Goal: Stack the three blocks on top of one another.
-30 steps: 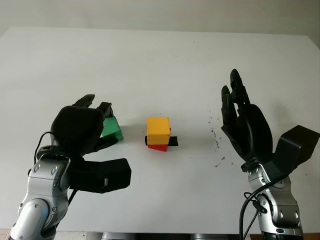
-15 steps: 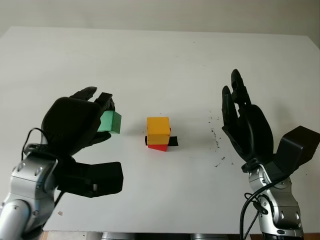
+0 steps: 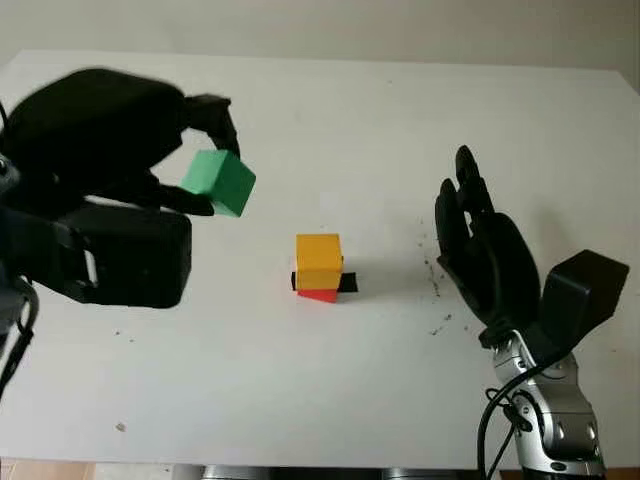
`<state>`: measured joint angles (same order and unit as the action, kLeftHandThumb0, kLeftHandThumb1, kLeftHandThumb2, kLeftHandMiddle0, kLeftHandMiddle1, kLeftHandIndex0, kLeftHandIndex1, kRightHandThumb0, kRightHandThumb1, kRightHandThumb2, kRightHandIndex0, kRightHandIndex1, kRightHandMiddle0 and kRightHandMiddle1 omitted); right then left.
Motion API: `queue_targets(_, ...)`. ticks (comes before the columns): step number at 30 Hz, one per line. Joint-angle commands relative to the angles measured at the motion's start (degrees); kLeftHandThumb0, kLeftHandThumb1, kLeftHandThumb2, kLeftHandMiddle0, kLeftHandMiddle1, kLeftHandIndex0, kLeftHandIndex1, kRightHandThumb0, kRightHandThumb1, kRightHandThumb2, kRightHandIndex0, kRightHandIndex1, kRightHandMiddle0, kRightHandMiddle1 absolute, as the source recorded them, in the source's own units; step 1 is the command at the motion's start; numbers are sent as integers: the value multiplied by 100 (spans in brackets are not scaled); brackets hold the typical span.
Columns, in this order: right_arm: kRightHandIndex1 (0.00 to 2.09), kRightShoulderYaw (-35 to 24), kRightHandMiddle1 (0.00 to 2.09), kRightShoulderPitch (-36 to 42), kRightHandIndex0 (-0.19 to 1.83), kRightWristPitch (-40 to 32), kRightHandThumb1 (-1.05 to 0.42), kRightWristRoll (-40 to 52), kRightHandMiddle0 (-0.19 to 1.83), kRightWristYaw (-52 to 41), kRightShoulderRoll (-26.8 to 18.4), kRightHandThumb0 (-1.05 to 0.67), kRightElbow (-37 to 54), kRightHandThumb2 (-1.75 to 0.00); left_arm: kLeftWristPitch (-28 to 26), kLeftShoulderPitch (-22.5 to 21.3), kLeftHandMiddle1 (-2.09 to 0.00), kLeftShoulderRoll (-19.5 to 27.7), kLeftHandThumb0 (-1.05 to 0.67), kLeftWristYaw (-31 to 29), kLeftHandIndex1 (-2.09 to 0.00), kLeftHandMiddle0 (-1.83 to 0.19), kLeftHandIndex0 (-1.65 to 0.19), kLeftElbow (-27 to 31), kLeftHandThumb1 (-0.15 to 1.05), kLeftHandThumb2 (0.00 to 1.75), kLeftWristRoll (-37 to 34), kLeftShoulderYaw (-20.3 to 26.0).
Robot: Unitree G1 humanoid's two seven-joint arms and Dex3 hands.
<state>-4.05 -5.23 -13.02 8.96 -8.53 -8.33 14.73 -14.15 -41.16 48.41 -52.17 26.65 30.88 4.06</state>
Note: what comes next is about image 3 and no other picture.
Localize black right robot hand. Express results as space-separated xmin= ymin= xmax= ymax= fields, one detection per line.
xmin=433 ymin=144 xmax=542 ymax=334

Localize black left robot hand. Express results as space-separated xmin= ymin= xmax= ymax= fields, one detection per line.
xmin=2 ymin=67 xmax=241 ymax=217

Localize green wooden block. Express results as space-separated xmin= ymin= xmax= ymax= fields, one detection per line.
xmin=179 ymin=148 xmax=257 ymax=219

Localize red wooden block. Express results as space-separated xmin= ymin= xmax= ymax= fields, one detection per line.
xmin=297 ymin=288 xmax=339 ymax=304

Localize yellow wooden block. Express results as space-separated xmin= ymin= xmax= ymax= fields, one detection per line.
xmin=294 ymin=233 xmax=344 ymax=291

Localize black tape strip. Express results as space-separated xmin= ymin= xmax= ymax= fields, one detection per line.
xmin=288 ymin=270 xmax=358 ymax=294

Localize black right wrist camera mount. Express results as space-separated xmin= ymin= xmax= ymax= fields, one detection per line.
xmin=523 ymin=249 xmax=631 ymax=362

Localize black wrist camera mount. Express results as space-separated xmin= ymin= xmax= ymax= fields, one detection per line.
xmin=29 ymin=201 xmax=194 ymax=310
xmin=523 ymin=249 xmax=631 ymax=362

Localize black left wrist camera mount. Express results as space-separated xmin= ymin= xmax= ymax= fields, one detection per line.
xmin=29 ymin=201 xmax=194 ymax=310

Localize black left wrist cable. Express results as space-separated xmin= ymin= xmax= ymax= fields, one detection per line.
xmin=0 ymin=277 xmax=41 ymax=399

